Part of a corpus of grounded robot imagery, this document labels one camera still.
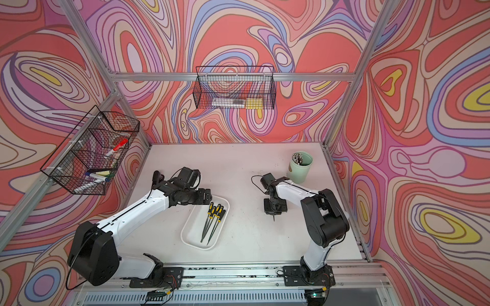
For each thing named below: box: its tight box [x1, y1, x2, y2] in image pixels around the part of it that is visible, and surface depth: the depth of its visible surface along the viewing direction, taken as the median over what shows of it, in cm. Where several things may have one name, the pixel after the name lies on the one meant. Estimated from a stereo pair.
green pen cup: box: [287, 151, 314, 185], surface depth 97 cm
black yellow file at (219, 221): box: [206, 209, 227, 246], surface depth 88 cm
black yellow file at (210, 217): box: [200, 205, 217, 243], surface depth 91 cm
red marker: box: [105, 138, 129, 157], surface depth 79 cm
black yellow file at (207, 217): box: [200, 202, 214, 243], surface depth 91 cm
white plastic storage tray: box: [180, 195, 231, 251], surface depth 88 cm
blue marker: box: [85, 171, 110, 183], surface depth 72 cm
